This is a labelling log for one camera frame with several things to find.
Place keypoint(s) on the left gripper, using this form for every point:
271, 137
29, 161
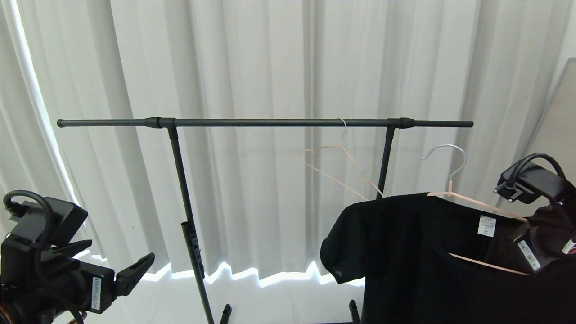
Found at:
90, 288

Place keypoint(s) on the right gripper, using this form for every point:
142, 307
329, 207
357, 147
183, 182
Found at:
553, 245

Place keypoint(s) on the pink clothes hanger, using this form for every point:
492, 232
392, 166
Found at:
345, 129
450, 188

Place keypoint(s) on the black garment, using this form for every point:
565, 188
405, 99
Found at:
405, 261

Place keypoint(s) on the black clothes rack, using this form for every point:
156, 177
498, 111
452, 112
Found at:
252, 122

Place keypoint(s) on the white curtain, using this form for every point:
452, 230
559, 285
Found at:
247, 58

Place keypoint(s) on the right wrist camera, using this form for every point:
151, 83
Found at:
540, 182

